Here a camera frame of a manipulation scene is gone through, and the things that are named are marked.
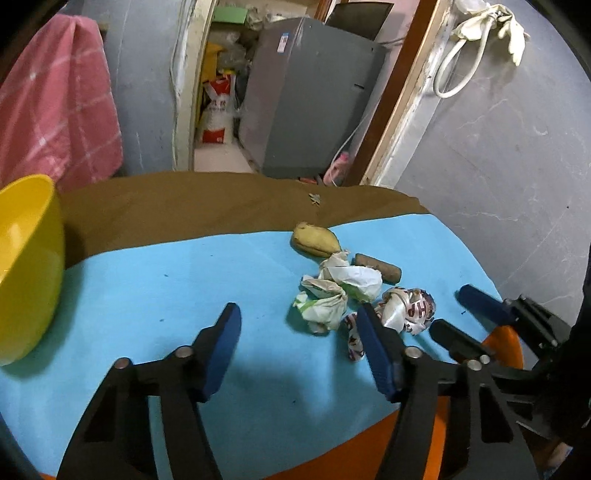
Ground black monitor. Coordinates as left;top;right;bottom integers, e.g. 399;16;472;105
324;2;394;41

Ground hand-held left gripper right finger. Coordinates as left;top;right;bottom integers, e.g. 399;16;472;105
356;304;541;480

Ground yellow lump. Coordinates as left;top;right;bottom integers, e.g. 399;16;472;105
291;222;341;258

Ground yellow bowl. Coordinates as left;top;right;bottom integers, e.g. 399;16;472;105
0;174;66;367

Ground pink plastic object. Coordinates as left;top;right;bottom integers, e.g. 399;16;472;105
323;154;349;185

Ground white green wrapper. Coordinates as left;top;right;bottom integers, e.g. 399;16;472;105
293;276;349;334

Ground red white sack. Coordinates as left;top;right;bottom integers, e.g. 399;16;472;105
199;74;237;145

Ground red white printed wrapper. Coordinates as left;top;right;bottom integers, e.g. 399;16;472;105
342;287;437;363

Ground orange blue brown striped blanket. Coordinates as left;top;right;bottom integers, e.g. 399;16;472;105
0;171;527;480

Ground grey washing machine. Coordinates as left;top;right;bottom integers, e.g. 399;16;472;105
239;17;387;178

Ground pink checked cloth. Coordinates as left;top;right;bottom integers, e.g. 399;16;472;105
0;14;123;193

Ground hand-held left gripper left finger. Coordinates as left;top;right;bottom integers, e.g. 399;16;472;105
56;302;243;480

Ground white rubber gloves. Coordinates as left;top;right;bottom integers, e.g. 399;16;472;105
452;4;531;66

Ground green box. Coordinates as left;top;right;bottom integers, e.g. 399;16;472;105
212;7;250;23

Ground brown cylinder piece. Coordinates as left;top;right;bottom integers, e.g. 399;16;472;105
353;253;402;283

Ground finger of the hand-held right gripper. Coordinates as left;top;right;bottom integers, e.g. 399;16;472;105
457;285;571;347
429;319;536;384

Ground white paper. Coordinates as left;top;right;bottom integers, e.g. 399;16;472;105
318;250;384;303

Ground wooden door frame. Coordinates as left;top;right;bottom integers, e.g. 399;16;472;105
171;0;462;188

